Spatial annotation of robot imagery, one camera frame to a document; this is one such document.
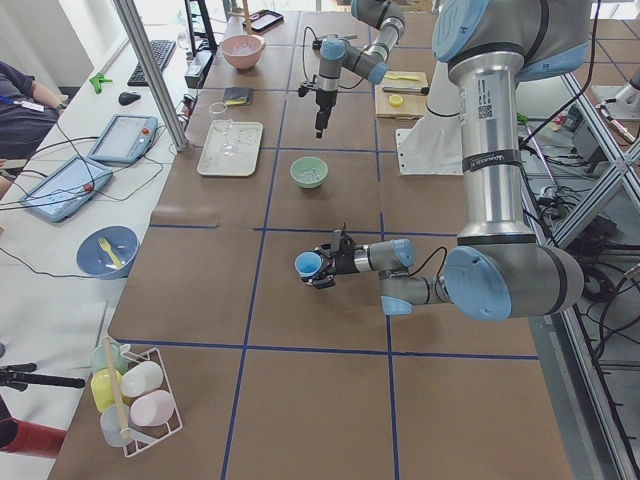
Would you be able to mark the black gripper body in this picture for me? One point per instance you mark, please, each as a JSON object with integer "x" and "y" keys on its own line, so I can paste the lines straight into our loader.
{"x": 324, "y": 101}
{"x": 343, "y": 263}

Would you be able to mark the light blue plastic cup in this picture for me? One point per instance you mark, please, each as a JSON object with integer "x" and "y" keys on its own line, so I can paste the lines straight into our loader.
{"x": 308, "y": 264}

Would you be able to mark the green bowl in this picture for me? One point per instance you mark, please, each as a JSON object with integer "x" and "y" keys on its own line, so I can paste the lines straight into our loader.
{"x": 309, "y": 172}

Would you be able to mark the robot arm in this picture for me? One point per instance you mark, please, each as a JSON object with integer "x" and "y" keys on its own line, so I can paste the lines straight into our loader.
{"x": 497, "y": 270}
{"x": 370, "y": 63}

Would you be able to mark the pink bowl with ice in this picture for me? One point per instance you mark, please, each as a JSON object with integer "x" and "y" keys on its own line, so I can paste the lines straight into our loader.
{"x": 243, "y": 51}

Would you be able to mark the blue bowl with fork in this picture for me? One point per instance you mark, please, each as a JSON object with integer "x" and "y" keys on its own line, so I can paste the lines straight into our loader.
{"x": 95, "y": 263}

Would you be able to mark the wooden cutting board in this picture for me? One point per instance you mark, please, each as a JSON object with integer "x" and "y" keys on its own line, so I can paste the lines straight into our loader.
{"x": 414, "y": 105}

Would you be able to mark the lemon half slice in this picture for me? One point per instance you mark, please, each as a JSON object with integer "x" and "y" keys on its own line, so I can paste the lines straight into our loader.
{"x": 396, "y": 100}

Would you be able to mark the cream bear tray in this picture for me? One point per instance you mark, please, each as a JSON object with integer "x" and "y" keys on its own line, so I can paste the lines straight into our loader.
{"x": 247, "y": 136}

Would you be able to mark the clear wine glass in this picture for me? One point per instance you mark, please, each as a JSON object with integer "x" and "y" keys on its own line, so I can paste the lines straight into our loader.
{"x": 222, "y": 123}

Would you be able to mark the yellow plastic knife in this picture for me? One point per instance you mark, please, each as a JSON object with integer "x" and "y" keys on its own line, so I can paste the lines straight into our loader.
{"x": 413, "y": 78}

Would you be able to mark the grey folded cloth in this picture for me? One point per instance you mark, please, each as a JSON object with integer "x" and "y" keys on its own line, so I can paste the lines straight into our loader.
{"x": 237, "y": 96}

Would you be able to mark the far blue teach pendant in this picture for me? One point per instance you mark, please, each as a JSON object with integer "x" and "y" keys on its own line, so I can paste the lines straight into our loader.
{"x": 125, "y": 139}

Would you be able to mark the blue teach pendant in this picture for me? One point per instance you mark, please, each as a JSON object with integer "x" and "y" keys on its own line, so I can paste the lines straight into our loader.
{"x": 125, "y": 139}
{"x": 67, "y": 189}

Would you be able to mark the black computer mouse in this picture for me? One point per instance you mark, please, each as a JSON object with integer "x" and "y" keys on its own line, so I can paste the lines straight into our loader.
{"x": 127, "y": 98}

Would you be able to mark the white plastic cup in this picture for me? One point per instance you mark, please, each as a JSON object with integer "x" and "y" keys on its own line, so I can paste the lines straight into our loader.
{"x": 143, "y": 378}

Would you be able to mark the pale pink plastic cup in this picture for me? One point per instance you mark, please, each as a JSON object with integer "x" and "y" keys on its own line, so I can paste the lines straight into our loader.
{"x": 152, "y": 409}

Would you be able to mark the yellow plastic fork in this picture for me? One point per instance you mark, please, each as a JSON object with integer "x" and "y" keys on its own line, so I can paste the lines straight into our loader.
{"x": 108, "y": 249}

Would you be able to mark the green clamp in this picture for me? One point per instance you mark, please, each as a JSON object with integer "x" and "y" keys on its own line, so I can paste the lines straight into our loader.
{"x": 98, "y": 80}

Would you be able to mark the green plastic cup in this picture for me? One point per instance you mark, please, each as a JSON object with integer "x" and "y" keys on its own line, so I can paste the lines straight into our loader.
{"x": 98, "y": 360}

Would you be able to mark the yellow plastic cup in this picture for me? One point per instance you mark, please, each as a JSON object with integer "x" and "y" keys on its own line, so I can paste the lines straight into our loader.
{"x": 101, "y": 390}

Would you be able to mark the near blue teach pendant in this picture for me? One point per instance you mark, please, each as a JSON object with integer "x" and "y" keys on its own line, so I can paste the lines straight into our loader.
{"x": 67, "y": 189}

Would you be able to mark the clear plastic cup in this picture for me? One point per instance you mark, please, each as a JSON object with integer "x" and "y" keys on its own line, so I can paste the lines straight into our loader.
{"x": 111, "y": 428}

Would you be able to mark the seated person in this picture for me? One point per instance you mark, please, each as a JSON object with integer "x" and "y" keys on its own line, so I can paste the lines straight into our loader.
{"x": 29, "y": 110}

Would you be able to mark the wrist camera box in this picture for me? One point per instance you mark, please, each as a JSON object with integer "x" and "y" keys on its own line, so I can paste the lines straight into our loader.
{"x": 341, "y": 242}

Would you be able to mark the steel knife handle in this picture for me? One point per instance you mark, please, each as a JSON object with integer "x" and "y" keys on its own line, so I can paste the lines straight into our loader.
{"x": 406, "y": 90}

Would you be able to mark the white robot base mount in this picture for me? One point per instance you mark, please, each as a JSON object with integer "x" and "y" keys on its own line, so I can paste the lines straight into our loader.
{"x": 433, "y": 145}

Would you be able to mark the aluminium frame post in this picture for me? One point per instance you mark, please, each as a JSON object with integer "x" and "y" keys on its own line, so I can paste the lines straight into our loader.
{"x": 136, "y": 33}

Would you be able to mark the white wire cup rack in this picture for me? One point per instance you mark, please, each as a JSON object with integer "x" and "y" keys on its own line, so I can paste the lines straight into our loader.
{"x": 143, "y": 438}

